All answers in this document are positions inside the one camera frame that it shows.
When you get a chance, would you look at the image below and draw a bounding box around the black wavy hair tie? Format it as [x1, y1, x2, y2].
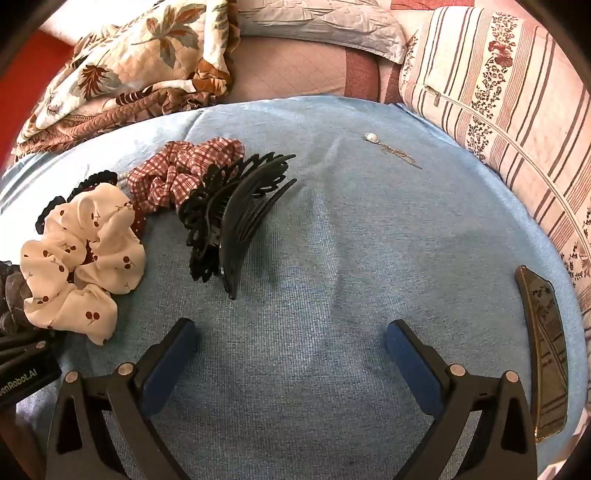
[36, 170, 122, 234]

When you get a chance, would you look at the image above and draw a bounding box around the pearl pendant with chain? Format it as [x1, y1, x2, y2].
[365, 132, 423, 170]

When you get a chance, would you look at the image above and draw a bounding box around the black flower hair claw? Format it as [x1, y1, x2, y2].
[178, 152, 296, 283]

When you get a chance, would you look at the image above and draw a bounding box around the brown hair clip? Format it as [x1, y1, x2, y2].
[514, 265, 570, 443]

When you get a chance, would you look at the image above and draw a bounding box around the red checked scrunchie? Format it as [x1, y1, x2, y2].
[127, 137, 245, 212]

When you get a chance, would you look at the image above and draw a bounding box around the grey quilted pillow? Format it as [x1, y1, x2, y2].
[235, 0, 407, 64]

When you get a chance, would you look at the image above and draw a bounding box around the black long-toothed hair claw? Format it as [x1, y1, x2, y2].
[217, 178, 298, 301]

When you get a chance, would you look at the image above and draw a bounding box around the light blue cloth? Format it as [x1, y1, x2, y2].
[0, 96, 589, 480]

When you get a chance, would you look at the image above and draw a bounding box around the brown dark scrunchie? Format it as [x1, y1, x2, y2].
[0, 261, 35, 335]

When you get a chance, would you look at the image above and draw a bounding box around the leaf print quilt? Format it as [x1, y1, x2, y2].
[16, 0, 241, 153]

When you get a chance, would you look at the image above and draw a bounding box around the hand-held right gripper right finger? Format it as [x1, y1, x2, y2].
[385, 319, 539, 480]

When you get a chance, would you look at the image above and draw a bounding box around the striped floral pillow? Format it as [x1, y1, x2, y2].
[399, 7, 591, 333]

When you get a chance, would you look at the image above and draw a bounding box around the white cherry print scrunchie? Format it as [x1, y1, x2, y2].
[20, 183, 147, 346]

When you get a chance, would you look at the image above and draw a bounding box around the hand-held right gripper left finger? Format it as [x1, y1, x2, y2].
[45, 318, 200, 480]

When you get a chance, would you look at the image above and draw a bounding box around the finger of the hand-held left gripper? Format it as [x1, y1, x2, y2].
[0, 336, 54, 367]

